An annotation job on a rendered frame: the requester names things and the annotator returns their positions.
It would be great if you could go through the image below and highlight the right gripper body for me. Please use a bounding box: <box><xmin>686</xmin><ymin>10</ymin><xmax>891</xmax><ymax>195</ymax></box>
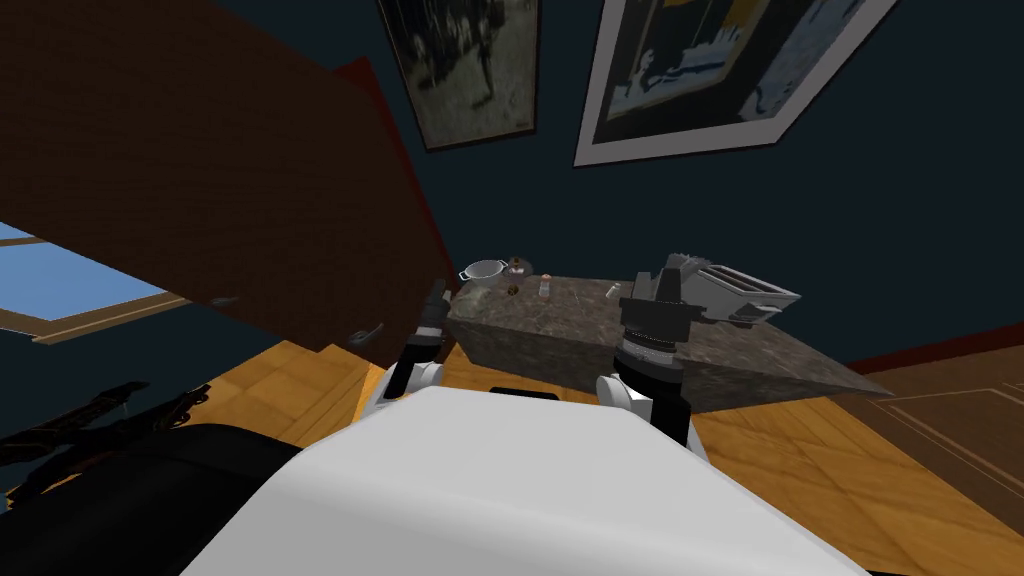
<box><xmin>618</xmin><ymin>295</ymin><xmax>703</xmax><ymax>344</ymax></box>

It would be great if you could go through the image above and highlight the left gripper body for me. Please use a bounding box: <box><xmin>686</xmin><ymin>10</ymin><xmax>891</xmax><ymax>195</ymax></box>
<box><xmin>416</xmin><ymin>279</ymin><xmax>455</xmax><ymax>343</ymax></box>

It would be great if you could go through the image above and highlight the silver toaster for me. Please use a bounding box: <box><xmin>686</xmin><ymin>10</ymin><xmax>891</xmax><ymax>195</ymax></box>
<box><xmin>665</xmin><ymin>251</ymin><xmax>802</xmax><ymax>329</ymax></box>

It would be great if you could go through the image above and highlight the brown marble table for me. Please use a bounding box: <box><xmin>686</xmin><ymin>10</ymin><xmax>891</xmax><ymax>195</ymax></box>
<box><xmin>443</xmin><ymin>275</ymin><xmax>895</xmax><ymax>415</ymax></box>

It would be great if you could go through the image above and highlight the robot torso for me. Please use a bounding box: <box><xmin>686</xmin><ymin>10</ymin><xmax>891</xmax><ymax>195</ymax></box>
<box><xmin>179</xmin><ymin>385</ymin><xmax>875</xmax><ymax>576</ymax></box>

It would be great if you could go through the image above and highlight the white framed blue picture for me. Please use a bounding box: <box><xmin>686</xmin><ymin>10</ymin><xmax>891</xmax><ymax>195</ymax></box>
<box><xmin>572</xmin><ymin>0</ymin><xmax>902</xmax><ymax>169</ymax></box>

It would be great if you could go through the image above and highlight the dark framed picture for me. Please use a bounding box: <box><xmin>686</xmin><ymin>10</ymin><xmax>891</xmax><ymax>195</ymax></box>
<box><xmin>375</xmin><ymin>0</ymin><xmax>540</xmax><ymax>153</ymax></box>

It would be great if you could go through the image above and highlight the dark brown cupboard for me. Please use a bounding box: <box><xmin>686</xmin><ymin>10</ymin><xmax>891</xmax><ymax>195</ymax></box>
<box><xmin>0</xmin><ymin>0</ymin><xmax>459</xmax><ymax>371</ymax></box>

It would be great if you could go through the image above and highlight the white bowl with handles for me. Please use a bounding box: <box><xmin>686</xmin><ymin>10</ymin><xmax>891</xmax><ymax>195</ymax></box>
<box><xmin>458</xmin><ymin>259</ymin><xmax>510</xmax><ymax>290</ymax></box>

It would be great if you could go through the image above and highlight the window with wooden frame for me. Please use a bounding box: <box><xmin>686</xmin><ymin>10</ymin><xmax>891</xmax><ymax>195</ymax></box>
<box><xmin>0</xmin><ymin>221</ymin><xmax>194</xmax><ymax>346</ymax></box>

